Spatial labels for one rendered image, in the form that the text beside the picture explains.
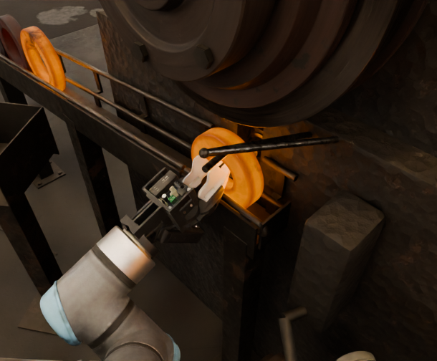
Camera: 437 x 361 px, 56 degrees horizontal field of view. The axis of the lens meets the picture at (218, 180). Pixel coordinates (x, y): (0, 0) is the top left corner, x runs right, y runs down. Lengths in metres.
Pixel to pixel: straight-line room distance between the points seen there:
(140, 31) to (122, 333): 0.42
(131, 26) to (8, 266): 1.26
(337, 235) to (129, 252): 0.30
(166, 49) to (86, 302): 0.37
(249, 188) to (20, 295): 1.07
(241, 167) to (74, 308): 0.33
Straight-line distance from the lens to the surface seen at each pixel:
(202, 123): 0.81
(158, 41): 0.52
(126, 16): 0.55
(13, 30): 1.38
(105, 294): 0.64
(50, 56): 1.20
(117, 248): 0.63
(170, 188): 0.66
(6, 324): 1.54
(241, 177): 0.68
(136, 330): 0.65
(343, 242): 0.57
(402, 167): 0.59
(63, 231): 1.69
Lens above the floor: 1.23
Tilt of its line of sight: 44 degrees down
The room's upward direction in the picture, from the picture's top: straight up
